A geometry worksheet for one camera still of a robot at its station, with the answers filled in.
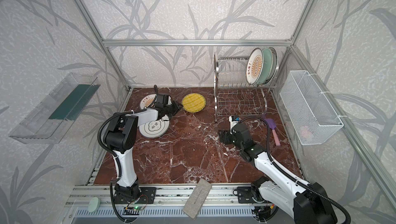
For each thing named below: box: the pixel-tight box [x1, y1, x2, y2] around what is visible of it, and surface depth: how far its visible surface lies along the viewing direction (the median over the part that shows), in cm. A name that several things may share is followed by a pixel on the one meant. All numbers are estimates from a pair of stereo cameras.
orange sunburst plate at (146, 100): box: [139, 93, 157, 110], surface depth 114 cm
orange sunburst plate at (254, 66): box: [245, 47, 264, 86], surface depth 87 cm
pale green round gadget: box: [87, 196, 102, 213], surface depth 71 cm
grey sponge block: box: [182, 178, 212, 220], surface depth 72 cm
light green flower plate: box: [256, 47, 274, 85], surface depth 80 cm
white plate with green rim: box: [138, 114, 171, 139], surface depth 98 cm
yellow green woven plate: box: [181, 92, 207, 114], surface depth 114 cm
